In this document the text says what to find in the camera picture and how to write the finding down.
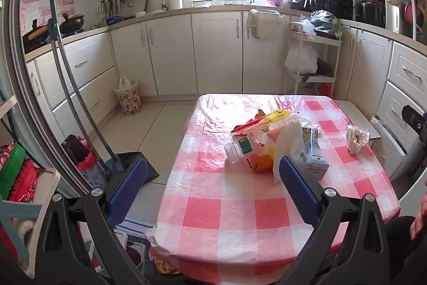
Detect black rice cooker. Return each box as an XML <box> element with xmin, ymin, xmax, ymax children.
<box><xmin>355</xmin><ymin>1</ymin><xmax>384</xmax><ymax>27</ymax></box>

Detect white drawer unit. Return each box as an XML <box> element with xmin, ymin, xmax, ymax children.
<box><xmin>374</xmin><ymin>40</ymin><xmax>427</xmax><ymax>180</ymax></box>

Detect black clay pot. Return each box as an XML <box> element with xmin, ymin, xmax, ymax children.
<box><xmin>62</xmin><ymin>13</ymin><xmax>85</xmax><ymax>36</ymax></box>

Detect black wok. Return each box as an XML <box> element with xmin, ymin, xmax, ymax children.
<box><xmin>23</xmin><ymin>23</ymin><xmax>54</xmax><ymax>51</ymax></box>

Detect red plastic bag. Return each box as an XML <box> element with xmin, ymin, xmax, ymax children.
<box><xmin>62</xmin><ymin>135</ymin><xmax>101</xmax><ymax>174</ymax></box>

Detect large orange peel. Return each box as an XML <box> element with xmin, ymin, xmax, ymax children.
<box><xmin>248</xmin><ymin>153</ymin><xmax>277</xmax><ymax>172</ymax></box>

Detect white pitcher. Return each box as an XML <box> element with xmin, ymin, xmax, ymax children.
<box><xmin>383</xmin><ymin>0</ymin><xmax>403</xmax><ymax>34</ymax></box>

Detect person's right hand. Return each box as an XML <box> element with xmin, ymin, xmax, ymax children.
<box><xmin>410</xmin><ymin>194</ymin><xmax>427</xmax><ymax>239</ymax></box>

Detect small red bag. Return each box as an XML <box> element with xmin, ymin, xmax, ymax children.
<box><xmin>317</xmin><ymin>83</ymin><xmax>335</xmax><ymax>98</ymax></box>

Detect yellow snack packet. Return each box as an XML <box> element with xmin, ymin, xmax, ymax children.
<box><xmin>257</xmin><ymin>110</ymin><xmax>293</xmax><ymax>129</ymax></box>

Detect white hanging bin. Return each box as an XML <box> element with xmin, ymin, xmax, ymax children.
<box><xmin>248</xmin><ymin>9</ymin><xmax>285</xmax><ymax>40</ymax></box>

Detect clear plastic bottle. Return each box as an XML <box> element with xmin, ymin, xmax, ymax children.
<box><xmin>224</xmin><ymin>135</ymin><xmax>264</xmax><ymax>165</ymax></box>

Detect big white plastic bag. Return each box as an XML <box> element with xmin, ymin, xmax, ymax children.
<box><xmin>284</xmin><ymin>43</ymin><xmax>318</xmax><ymax>73</ymax></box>

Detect dark vegetable bag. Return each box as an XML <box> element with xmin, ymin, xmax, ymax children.
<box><xmin>310</xmin><ymin>9</ymin><xmax>343</xmax><ymax>38</ymax></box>

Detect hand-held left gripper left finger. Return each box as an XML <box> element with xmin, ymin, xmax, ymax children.
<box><xmin>33</xmin><ymin>156</ymin><xmax>149</xmax><ymax>285</ymax></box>

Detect black frying pan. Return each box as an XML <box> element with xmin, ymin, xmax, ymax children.
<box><xmin>302</xmin><ymin>60</ymin><xmax>334</xmax><ymax>83</ymax></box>

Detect white stool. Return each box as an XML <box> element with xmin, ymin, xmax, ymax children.
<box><xmin>330</xmin><ymin>100</ymin><xmax>381</xmax><ymax>143</ymax></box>

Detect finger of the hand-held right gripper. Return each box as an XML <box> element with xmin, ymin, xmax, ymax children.
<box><xmin>401</xmin><ymin>104</ymin><xmax>427</xmax><ymax>139</ymax></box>

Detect pink checked tablecloth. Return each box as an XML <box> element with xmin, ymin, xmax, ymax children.
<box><xmin>145</xmin><ymin>93</ymin><xmax>401</xmax><ymax>275</ymax></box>

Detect metal door frame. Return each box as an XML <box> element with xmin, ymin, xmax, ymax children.
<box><xmin>0</xmin><ymin>0</ymin><xmax>101</xmax><ymax>202</ymax></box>

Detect pink wall stickers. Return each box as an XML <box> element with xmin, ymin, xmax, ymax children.
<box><xmin>20</xmin><ymin>0</ymin><xmax>76</xmax><ymax>36</ymax></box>

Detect white shelf unit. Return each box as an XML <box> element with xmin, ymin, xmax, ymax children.
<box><xmin>0</xmin><ymin>95</ymin><xmax>62</xmax><ymax>279</ymax></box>

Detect blue-grey drink carton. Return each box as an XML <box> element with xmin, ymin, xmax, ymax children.
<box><xmin>300</xmin><ymin>125</ymin><xmax>330</xmax><ymax>181</ymax></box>

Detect red foil wrapper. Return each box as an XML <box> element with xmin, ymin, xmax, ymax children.
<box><xmin>232</xmin><ymin>118</ymin><xmax>264</xmax><ymax>135</ymax></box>

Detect person's dark trousers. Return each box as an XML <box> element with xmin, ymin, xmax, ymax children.
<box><xmin>389</xmin><ymin>215</ymin><xmax>427</xmax><ymax>285</ymax></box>

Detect clear plastic bag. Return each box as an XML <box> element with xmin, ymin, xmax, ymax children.
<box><xmin>247</xmin><ymin>113</ymin><xmax>307</xmax><ymax>159</ymax></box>
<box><xmin>263</xmin><ymin>118</ymin><xmax>306</xmax><ymax>185</ymax></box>

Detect small white plastic bag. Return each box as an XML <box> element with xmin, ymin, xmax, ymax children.
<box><xmin>298</xmin><ymin>18</ymin><xmax>317</xmax><ymax>37</ymax></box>

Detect white base cabinets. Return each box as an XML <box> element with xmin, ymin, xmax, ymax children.
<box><xmin>25</xmin><ymin>9</ymin><xmax>392</xmax><ymax>142</ymax></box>

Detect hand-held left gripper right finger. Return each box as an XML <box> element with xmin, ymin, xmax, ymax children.
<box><xmin>279</xmin><ymin>155</ymin><xmax>401</xmax><ymax>285</ymax></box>

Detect white trolley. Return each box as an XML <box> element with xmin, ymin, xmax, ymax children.
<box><xmin>283</xmin><ymin>21</ymin><xmax>342</xmax><ymax>99</ymax></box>

